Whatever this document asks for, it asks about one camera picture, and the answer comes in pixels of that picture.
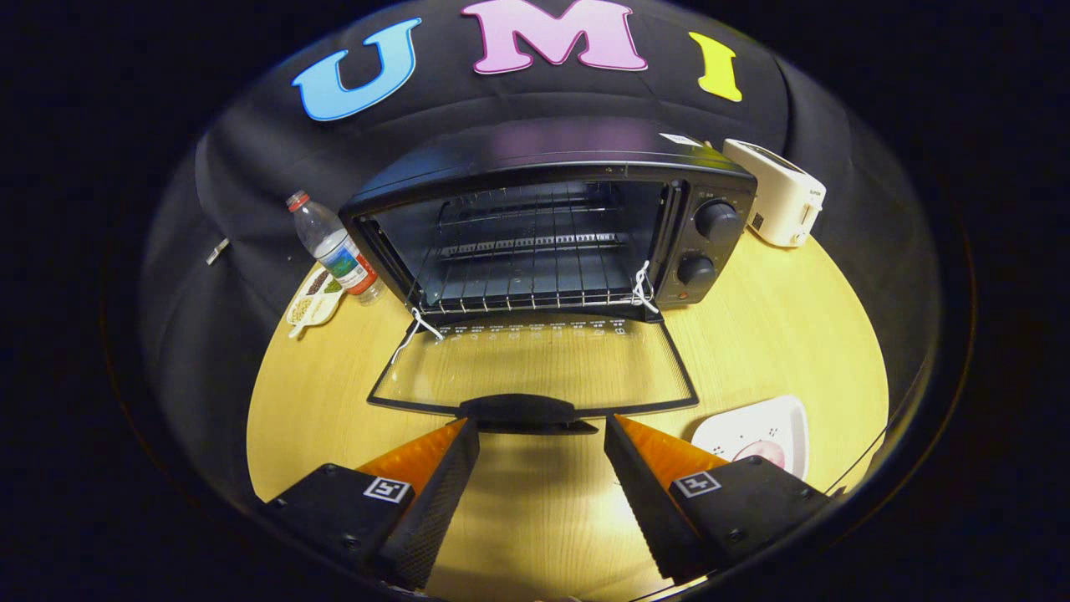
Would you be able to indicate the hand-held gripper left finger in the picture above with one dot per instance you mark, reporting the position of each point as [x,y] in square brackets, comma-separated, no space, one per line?
[439,502]

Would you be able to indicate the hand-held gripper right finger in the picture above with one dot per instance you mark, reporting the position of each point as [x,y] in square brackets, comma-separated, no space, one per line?
[648,502]

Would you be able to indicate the pink meat slice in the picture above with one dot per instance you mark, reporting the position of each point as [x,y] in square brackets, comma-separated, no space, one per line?
[765,454]

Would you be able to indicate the white square plate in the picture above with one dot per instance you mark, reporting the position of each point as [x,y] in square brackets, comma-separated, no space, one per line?
[752,426]

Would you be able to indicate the black toaster oven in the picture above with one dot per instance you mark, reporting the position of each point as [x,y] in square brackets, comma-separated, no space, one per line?
[543,150]

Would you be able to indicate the white bread toaster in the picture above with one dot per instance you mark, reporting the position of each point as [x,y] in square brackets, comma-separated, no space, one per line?
[782,201]

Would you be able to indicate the white divided snack dish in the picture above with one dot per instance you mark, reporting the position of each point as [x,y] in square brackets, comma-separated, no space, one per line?
[313,303]

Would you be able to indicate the clear plastic water bottle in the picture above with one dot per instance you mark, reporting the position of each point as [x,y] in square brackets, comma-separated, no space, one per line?
[334,247]

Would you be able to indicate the white clip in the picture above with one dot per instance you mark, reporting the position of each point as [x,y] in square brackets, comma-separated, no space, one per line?
[217,251]

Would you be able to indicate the black backdrop cloth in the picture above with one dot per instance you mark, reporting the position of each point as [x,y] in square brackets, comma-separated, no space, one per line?
[251,167]

